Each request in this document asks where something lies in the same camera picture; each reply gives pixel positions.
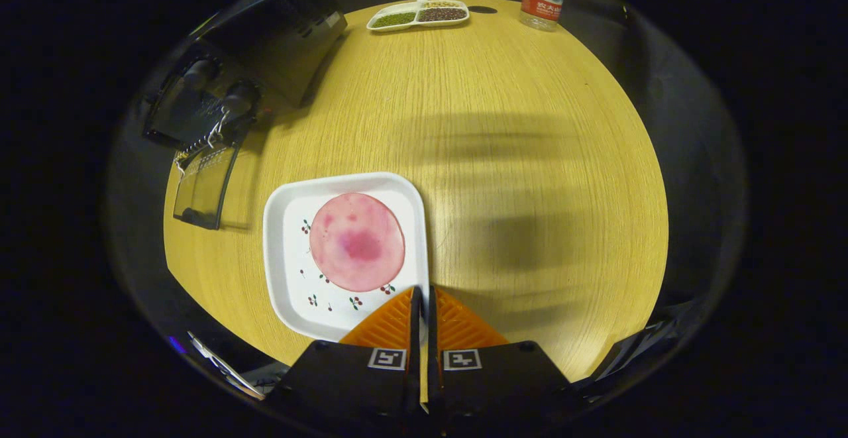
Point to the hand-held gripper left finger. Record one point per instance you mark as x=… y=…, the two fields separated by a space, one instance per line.
x=358 y=385

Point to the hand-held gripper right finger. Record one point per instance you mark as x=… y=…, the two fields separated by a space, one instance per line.
x=490 y=385

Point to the white square plate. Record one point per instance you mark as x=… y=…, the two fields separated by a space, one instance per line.
x=291 y=266

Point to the pink round ham slice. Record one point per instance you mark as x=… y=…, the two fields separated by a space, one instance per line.
x=358 y=242

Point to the black toaster oven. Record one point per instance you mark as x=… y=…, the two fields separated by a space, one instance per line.
x=285 y=40

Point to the silver-edged dark object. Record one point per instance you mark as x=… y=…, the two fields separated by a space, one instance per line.
x=222 y=362

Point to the white divided bean dish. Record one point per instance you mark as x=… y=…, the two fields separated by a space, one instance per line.
x=417 y=15

